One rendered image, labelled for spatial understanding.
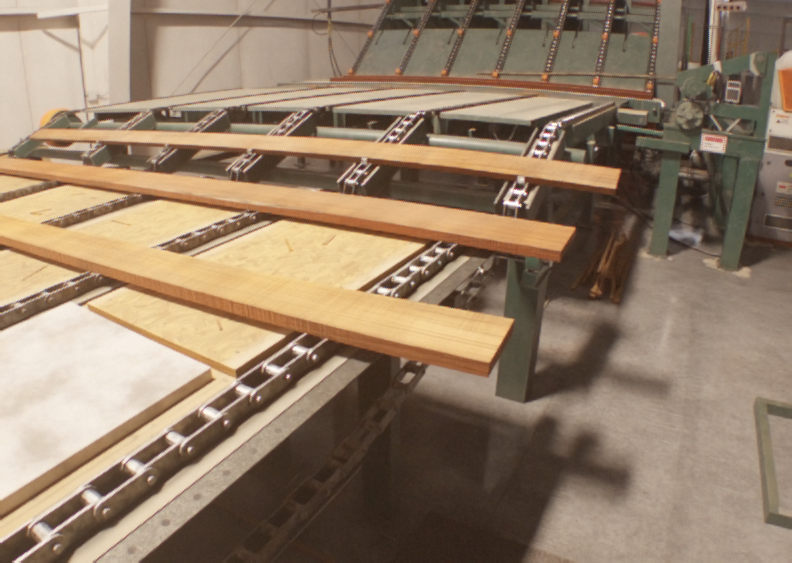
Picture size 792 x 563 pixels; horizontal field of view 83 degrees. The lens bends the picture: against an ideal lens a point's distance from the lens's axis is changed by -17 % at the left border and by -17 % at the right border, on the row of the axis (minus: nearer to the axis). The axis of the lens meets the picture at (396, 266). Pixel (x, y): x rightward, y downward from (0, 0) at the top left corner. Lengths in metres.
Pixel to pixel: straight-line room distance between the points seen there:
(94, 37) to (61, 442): 6.72
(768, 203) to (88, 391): 4.83
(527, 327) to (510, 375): 0.23
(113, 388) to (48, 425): 0.12
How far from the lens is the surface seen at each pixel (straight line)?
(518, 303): 1.99
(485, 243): 1.27
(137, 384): 0.86
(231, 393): 0.78
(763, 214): 5.01
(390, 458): 1.48
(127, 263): 1.25
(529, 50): 6.71
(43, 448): 0.79
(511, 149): 2.24
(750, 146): 3.93
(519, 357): 2.08
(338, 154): 2.14
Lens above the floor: 1.28
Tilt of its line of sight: 22 degrees down
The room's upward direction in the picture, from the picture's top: straight up
